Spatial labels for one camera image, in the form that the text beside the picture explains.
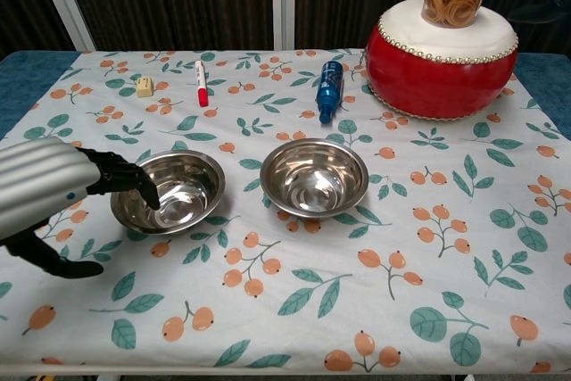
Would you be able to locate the red white marker pen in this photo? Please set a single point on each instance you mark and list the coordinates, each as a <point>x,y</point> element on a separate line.
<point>201,84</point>

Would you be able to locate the blue spray bottle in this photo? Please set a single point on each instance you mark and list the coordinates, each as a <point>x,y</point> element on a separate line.
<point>330,86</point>

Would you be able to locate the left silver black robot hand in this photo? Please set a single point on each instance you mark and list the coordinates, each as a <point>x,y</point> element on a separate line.
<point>40,176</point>

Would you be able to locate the red drum with white top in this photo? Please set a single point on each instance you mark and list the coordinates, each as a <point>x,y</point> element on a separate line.
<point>428,82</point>

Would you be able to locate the stainless steel bowl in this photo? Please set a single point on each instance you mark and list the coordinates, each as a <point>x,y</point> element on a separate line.
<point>187,193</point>
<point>312,215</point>
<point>314,182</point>

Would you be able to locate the floral white tablecloth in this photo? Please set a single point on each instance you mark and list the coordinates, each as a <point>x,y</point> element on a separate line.
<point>312,292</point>

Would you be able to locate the cream eraser block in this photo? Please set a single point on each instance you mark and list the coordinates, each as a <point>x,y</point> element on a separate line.
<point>145,87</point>

